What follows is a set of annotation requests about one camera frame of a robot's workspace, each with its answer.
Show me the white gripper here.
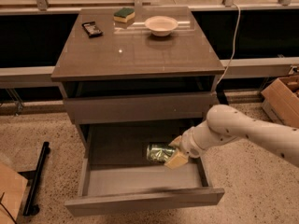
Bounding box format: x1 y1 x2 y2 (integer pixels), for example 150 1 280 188
164 128 205 169

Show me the green soda can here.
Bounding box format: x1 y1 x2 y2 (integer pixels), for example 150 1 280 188
147 143 175 163

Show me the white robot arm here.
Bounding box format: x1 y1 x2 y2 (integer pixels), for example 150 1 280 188
164 105 299 169

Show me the closed top drawer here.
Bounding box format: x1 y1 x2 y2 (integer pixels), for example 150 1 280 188
64 92 218 124

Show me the open middle drawer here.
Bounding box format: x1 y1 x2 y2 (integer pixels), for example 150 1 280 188
65 119 224 217

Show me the grey drawer cabinet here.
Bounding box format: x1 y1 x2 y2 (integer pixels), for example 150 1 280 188
51 7 224 146

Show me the cardboard box right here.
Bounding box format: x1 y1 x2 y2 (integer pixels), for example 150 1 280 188
262 76 299 128

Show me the white bowl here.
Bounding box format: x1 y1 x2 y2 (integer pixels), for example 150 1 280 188
145 16 178 37

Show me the green yellow sponge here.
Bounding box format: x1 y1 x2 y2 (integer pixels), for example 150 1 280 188
113 7 135 23

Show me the black snack packet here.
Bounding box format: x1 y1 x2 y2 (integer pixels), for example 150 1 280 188
81 21 103 38

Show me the black metal bar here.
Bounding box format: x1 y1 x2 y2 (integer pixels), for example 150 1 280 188
22 141 50 217

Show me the brown board left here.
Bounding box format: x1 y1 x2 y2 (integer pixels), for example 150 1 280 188
0 162 28 224

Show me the white cable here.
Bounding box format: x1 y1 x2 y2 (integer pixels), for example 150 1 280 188
215 3 242 86

